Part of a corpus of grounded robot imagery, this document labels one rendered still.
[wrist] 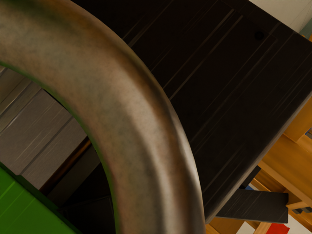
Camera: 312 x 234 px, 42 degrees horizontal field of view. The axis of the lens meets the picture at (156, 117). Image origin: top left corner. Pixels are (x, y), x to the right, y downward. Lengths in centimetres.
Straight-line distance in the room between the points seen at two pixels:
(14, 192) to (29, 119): 46
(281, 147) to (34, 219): 84
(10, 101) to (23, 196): 7
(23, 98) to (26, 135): 46
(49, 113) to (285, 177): 59
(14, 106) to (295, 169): 84
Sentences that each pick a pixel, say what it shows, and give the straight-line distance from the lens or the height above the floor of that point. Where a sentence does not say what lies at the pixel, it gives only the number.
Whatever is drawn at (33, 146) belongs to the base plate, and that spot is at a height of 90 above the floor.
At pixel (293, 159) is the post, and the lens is 106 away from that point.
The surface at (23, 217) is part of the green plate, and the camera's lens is 28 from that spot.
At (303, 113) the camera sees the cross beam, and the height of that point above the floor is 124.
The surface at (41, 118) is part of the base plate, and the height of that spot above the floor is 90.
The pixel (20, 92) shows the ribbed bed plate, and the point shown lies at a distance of 30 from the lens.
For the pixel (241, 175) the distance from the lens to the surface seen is 34.
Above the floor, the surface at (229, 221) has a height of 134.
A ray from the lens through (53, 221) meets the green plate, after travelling 28.
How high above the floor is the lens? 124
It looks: 15 degrees down
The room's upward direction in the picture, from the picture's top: 129 degrees clockwise
